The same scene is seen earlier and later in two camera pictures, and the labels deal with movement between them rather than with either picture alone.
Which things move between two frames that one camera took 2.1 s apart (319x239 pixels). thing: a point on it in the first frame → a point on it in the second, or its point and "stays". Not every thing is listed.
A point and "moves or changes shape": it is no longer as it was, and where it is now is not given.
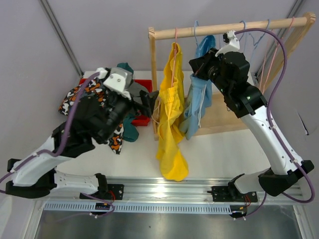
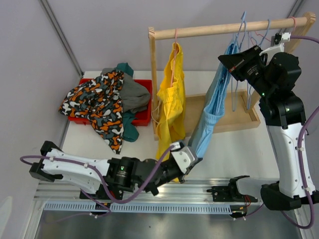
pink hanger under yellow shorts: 174,56 stays
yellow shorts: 170,145 stays
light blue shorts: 201,94 → 214,104
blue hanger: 195,35 moves or changes shape
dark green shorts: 130,131 stays
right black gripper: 199,65 → 235,62
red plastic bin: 139,120 stays
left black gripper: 148,100 → 182,176
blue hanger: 243,34 moves or changes shape
